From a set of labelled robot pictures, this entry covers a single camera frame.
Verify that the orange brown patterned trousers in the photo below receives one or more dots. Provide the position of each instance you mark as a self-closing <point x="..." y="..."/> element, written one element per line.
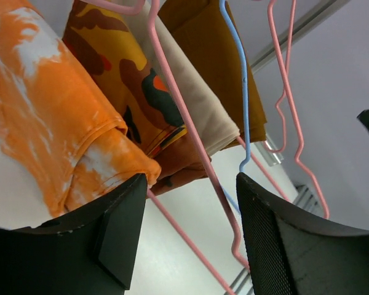
<point x="103" y="44"/>

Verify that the beige trousers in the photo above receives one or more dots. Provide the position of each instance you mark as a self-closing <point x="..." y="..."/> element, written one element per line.
<point x="214" y="125"/>

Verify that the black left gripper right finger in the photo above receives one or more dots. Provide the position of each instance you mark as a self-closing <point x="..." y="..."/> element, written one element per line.
<point x="292" y="251"/>

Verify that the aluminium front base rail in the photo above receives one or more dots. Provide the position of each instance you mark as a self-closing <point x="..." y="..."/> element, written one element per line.
<point x="242" y="284"/>

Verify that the pink wire hanger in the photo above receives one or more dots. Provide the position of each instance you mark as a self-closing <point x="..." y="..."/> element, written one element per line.
<point x="260" y="166"/>
<point x="203" y="156"/>
<point x="282" y="51"/>

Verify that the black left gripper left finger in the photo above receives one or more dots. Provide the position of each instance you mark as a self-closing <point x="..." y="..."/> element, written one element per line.
<point x="90" y="250"/>

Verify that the aluminium right frame strut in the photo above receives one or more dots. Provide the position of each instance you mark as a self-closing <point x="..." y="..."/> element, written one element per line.
<point x="301" y="196"/>

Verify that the orange white tie-dye trousers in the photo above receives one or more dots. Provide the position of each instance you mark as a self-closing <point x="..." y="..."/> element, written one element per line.
<point x="55" y="120"/>

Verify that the blue wire hanger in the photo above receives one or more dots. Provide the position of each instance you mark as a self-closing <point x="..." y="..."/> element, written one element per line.
<point x="244" y="81"/>

